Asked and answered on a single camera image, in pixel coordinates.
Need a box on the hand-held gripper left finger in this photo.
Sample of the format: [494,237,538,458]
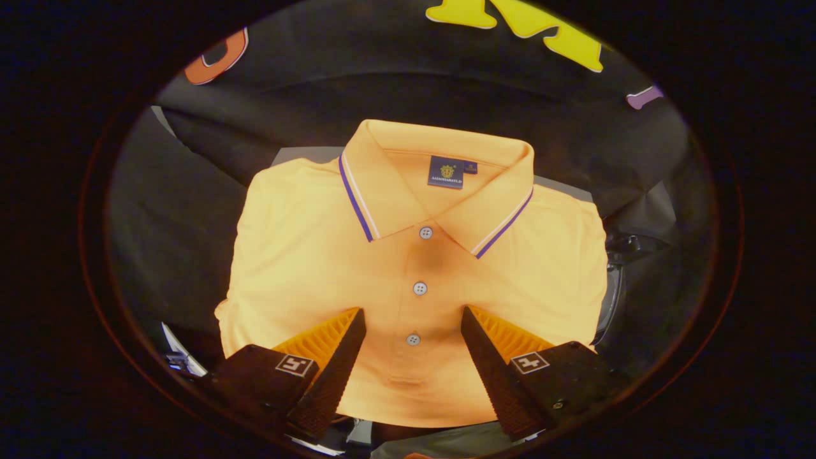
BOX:
[204,307,367,442]

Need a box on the dark transparent washing machine lid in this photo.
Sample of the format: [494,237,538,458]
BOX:
[593,231,641,348]

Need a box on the orange polo shirt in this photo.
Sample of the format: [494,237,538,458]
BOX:
[214,119,609,429]

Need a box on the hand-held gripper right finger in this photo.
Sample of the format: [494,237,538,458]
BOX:
[460,305,629,442]

